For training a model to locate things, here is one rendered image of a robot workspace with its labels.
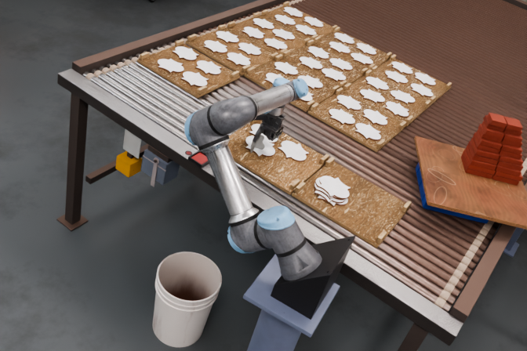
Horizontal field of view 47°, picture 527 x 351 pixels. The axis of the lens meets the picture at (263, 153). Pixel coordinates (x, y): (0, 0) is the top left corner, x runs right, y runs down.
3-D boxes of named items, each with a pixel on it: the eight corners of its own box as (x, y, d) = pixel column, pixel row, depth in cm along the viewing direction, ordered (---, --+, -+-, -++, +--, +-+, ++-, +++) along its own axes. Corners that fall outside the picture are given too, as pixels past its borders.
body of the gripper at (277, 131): (271, 142, 258) (278, 120, 250) (256, 133, 260) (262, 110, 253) (281, 136, 263) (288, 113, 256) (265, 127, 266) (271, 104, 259)
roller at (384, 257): (450, 308, 222) (456, 296, 223) (88, 74, 292) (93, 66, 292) (449, 308, 227) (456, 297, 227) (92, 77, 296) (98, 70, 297)
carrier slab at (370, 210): (376, 248, 236) (378, 245, 235) (291, 195, 250) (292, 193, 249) (409, 208, 262) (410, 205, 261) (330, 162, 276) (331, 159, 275)
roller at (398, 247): (459, 293, 230) (465, 282, 230) (103, 68, 299) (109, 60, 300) (458, 294, 234) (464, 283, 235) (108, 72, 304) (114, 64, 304)
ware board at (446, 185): (540, 233, 252) (543, 229, 251) (427, 204, 249) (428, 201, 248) (511, 163, 293) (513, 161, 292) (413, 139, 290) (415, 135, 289)
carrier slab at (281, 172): (289, 195, 250) (291, 192, 249) (212, 148, 264) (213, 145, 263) (328, 161, 276) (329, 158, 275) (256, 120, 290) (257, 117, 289)
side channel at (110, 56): (79, 84, 291) (80, 66, 286) (70, 78, 293) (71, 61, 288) (404, -37, 588) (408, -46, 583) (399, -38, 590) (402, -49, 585)
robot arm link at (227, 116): (227, 95, 195) (303, 70, 233) (205, 106, 201) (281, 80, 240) (241, 129, 195) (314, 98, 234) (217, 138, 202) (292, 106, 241)
